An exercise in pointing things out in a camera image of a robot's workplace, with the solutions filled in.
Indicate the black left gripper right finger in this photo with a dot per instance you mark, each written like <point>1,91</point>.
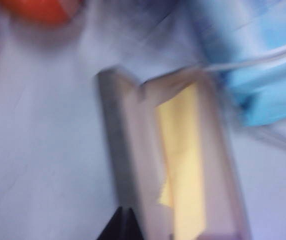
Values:
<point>133,230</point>

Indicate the orange fruit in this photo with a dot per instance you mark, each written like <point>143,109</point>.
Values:
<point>38,10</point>

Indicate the yellow cleaning cloth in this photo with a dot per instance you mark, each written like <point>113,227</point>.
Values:
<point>183,150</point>

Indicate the beige glasses case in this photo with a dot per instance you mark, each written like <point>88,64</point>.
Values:
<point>133,150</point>

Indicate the light blue tissue pack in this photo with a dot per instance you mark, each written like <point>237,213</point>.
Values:
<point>270,95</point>

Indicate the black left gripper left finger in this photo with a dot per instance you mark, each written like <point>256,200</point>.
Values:
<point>115,227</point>

